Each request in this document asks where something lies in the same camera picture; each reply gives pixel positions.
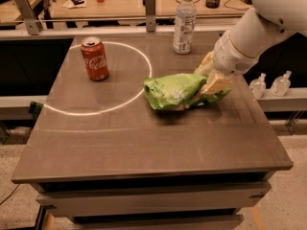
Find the red coke can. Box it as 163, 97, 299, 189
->
81, 36, 108, 81

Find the metal rail bracket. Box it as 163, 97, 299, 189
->
14, 0, 42, 35
143, 0, 155, 33

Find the middle metal rail bracket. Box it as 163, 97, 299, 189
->
143, 0, 155, 33

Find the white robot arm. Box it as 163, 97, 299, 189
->
196, 0, 307, 95

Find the grey drawer cabinet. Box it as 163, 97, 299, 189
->
37, 173, 271, 230

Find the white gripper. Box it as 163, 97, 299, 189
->
195, 30, 259, 95

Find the clear plastic water bottle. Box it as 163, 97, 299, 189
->
173, 0, 197, 55

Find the small clear sanitizer bottle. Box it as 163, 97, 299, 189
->
249, 73, 266, 99

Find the left metal rail bracket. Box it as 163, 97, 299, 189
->
14, 0, 42, 35

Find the black mesh pen holder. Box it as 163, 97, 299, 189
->
205, 0, 221, 9

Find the green bottle at table edge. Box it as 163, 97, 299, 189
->
29, 102, 43, 115

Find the green rice chip bag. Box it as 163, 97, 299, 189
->
143, 73, 230, 111

